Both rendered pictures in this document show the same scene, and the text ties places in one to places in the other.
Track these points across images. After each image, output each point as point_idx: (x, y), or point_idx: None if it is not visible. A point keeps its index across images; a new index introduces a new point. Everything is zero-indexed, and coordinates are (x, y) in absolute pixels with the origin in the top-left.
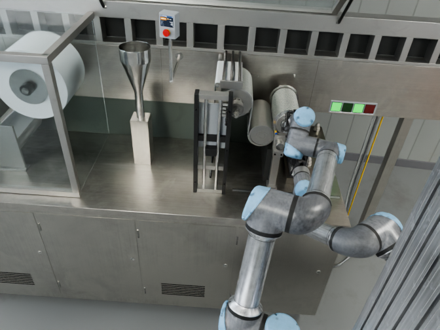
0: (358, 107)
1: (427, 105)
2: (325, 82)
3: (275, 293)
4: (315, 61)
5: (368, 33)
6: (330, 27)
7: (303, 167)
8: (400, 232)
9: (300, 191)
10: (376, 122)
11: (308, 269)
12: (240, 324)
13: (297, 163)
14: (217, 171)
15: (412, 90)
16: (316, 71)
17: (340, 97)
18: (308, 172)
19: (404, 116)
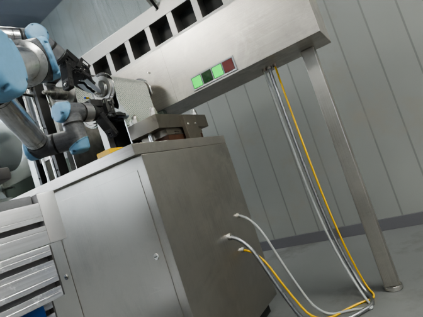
0: (216, 69)
1: (285, 24)
2: (175, 65)
3: None
4: (158, 51)
5: (182, 0)
6: (154, 16)
7: (83, 103)
8: (38, 44)
9: (51, 110)
10: (276, 90)
11: (142, 255)
12: None
13: None
14: (50, 158)
15: (256, 20)
16: (163, 58)
17: (196, 70)
18: (82, 102)
19: (270, 53)
